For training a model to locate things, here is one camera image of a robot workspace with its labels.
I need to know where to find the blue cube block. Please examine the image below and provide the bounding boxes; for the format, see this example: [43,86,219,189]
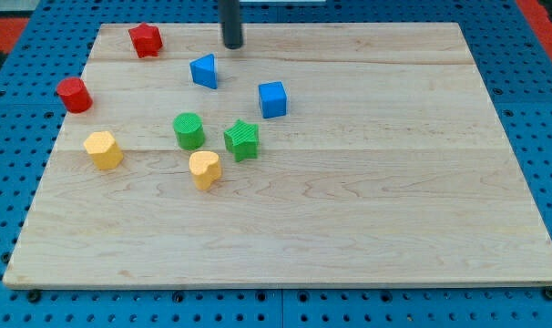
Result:
[258,81,288,118]

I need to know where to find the green star block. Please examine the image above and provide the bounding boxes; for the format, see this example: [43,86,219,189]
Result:
[223,119,260,162]

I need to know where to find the light wooden board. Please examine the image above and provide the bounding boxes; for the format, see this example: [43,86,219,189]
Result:
[3,23,552,290]

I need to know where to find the yellow heart block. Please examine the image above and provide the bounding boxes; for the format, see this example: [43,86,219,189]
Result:
[189,150,222,190]

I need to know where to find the green cylinder block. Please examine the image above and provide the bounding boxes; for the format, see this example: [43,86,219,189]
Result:
[172,112,205,150]

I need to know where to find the blue triangular prism block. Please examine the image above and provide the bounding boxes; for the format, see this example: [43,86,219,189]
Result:
[189,54,218,89]

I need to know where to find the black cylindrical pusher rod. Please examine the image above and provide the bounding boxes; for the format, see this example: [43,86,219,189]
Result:
[218,0,243,50]

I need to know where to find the yellow hexagon block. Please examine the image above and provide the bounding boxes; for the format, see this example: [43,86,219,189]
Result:
[83,131,124,170]

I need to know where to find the red star block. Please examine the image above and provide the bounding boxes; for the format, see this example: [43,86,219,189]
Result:
[128,23,163,58]

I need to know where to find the red cylinder block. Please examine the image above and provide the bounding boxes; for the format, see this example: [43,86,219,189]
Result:
[56,77,93,114]

